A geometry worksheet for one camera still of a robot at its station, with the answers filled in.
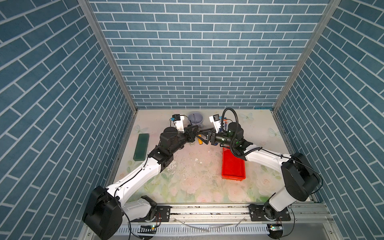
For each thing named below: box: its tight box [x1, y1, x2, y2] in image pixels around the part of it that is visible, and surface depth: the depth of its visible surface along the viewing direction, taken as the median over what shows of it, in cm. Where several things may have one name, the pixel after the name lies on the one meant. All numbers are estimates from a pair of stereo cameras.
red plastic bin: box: [222, 146, 246, 181], surface depth 87 cm
